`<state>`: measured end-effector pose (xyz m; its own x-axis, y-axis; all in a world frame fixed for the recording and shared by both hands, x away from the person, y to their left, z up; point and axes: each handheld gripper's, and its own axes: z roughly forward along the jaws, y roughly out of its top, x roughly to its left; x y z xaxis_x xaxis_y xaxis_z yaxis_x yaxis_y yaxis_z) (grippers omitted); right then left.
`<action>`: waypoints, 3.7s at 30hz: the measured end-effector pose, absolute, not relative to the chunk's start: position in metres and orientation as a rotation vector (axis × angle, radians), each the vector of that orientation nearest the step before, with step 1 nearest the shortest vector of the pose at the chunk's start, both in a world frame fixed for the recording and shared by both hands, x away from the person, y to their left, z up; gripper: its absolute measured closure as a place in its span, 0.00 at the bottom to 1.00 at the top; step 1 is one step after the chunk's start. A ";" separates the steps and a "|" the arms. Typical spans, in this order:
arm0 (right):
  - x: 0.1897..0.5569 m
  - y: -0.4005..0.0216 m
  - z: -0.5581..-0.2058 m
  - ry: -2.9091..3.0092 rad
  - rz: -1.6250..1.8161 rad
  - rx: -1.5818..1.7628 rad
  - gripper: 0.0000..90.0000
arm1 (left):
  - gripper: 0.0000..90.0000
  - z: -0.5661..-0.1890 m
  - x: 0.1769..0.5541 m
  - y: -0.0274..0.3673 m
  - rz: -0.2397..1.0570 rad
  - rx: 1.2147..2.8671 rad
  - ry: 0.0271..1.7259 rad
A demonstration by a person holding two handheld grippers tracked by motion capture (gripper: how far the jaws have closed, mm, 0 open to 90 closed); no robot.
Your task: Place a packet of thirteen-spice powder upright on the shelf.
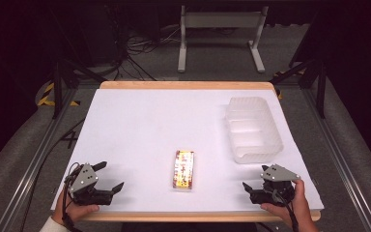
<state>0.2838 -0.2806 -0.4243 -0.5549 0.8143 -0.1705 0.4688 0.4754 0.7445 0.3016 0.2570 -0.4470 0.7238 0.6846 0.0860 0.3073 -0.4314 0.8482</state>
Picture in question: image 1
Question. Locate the translucent plastic container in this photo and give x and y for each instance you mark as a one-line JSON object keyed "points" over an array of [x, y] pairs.
{"points": [[254, 132]]}

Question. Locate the person's right hand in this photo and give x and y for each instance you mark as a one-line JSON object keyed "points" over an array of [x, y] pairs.
{"points": [[299, 209]]}

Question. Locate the person's left hand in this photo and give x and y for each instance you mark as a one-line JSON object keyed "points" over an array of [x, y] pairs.
{"points": [[74, 211]]}

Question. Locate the black metal stand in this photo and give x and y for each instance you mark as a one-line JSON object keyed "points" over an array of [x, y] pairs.
{"points": [[319, 87], [58, 90]]}

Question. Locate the yellow and black floor tape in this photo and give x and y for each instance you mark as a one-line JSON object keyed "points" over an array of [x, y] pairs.
{"points": [[280, 93], [46, 95]]}

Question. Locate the aluminium rail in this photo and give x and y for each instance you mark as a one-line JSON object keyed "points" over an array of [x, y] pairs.
{"points": [[341, 161], [32, 167]]}

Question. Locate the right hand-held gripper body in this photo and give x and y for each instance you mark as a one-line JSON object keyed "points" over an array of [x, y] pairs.
{"points": [[275, 187]]}

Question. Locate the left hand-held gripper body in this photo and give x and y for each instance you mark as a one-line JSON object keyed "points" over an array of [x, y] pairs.
{"points": [[83, 180]]}

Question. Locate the white table sheet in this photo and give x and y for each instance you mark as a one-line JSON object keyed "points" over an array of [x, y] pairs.
{"points": [[161, 129]]}

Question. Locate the yellow and red snack packet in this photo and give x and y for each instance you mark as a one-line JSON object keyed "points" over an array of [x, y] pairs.
{"points": [[183, 169]]}

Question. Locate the white metal stand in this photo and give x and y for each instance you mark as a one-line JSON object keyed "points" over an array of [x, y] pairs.
{"points": [[222, 20]]}

